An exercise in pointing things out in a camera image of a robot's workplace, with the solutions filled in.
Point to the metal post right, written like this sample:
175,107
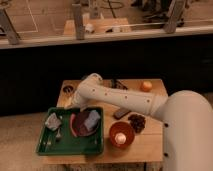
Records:
174,15

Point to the white egg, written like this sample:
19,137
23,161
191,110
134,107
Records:
120,138

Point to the metal post middle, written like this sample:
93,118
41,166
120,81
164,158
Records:
78,21

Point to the grey rectangular block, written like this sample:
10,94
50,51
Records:
121,112

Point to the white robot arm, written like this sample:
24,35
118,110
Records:
187,119

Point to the orange fruit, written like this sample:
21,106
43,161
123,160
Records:
146,86

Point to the metal post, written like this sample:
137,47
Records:
174,15
8,28
78,21

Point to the red pepper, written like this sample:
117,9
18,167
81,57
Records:
72,117

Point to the metal fork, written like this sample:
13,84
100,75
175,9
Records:
58,135

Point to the orange bowl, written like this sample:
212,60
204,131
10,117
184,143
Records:
126,129

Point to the green plastic tray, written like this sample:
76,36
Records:
69,144

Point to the black handled tool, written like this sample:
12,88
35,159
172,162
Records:
117,84

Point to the metal post left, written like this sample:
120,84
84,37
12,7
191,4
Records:
8,28

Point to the dark red plate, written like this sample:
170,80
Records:
79,127

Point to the bunch of dark grapes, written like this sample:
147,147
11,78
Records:
137,122

